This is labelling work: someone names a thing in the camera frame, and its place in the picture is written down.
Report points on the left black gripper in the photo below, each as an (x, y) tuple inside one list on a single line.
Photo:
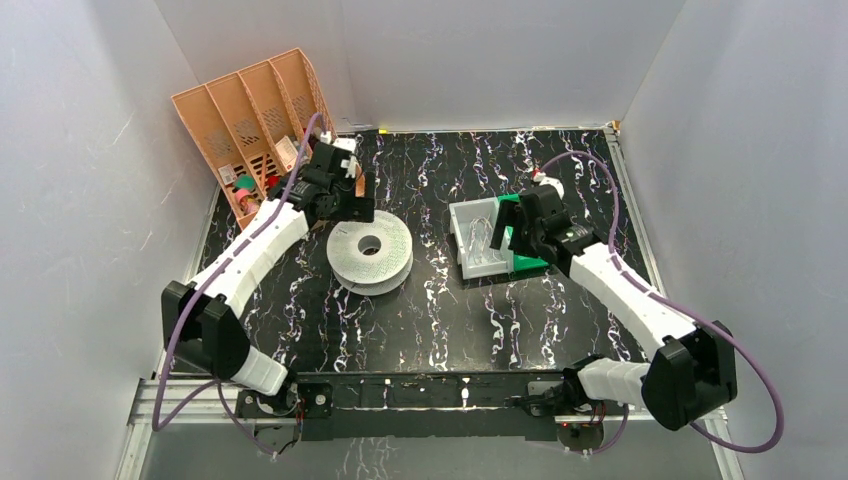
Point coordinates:
[(348, 203)]

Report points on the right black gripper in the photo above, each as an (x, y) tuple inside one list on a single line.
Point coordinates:
[(506, 217)]

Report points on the white perforated filament spool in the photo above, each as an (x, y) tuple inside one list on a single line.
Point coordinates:
[(371, 259)]

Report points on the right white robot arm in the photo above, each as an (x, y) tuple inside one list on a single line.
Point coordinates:
[(690, 369)]

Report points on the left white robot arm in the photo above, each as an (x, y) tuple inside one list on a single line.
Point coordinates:
[(202, 318)]

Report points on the white plastic bin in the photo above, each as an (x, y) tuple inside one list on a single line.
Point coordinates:
[(471, 224)]

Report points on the green plastic bin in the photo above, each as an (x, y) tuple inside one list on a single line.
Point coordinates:
[(519, 262)]

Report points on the white label box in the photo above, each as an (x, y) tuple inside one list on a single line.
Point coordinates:
[(287, 151)]

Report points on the pink tape roll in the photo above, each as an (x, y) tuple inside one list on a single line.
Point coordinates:
[(245, 194)]

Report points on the peach desk file organizer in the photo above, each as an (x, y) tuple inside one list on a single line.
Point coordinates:
[(240, 120)]

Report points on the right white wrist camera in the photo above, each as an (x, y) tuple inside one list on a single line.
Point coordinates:
[(540, 179)]

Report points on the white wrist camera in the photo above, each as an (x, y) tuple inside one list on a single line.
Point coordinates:
[(540, 179), (343, 162)]

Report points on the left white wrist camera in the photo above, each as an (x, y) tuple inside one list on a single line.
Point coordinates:
[(343, 162)]

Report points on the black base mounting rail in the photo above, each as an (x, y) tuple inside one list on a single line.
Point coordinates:
[(430, 397)]

